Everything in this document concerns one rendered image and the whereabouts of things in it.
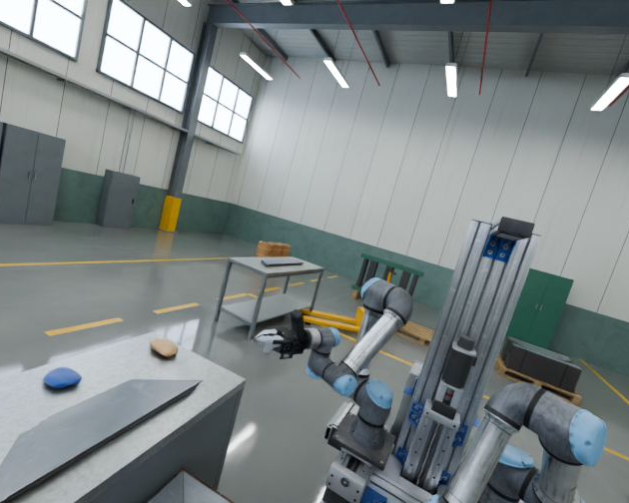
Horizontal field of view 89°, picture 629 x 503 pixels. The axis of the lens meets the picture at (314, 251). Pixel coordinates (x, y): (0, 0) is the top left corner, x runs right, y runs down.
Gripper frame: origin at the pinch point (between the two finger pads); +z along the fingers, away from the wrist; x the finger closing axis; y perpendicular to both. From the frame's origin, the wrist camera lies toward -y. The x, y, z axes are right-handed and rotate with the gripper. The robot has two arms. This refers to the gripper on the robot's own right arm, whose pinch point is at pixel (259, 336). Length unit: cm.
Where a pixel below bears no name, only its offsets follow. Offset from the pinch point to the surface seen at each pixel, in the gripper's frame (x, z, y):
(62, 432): 15, 45, 41
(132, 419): 15, 27, 41
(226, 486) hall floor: 52, -55, 154
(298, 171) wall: 943, -628, -42
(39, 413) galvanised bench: 28, 51, 45
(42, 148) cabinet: 814, 80, 91
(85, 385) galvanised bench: 40, 38, 46
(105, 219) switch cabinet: 896, -64, 247
